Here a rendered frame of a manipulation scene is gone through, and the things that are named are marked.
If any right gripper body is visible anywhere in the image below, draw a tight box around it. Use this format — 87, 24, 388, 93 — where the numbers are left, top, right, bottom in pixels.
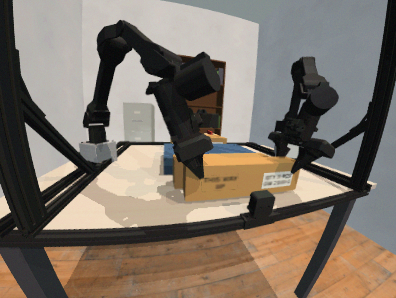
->
268, 116, 335, 159

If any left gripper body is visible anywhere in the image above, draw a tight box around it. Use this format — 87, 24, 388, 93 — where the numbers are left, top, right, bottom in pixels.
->
161, 104, 214, 162

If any blue flat platform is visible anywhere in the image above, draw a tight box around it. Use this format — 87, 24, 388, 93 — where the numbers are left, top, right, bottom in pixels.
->
164, 143, 256, 175

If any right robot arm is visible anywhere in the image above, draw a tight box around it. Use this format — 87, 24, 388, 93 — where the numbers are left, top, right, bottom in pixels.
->
274, 57, 339, 139

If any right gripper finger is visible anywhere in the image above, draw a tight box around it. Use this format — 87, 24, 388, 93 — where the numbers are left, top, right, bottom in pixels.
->
291, 147, 320, 174
273, 141, 290, 157

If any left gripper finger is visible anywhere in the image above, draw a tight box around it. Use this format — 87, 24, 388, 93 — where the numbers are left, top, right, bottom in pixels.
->
182, 153, 204, 179

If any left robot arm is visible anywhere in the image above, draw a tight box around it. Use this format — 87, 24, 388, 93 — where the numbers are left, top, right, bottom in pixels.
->
83, 20, 221, 144

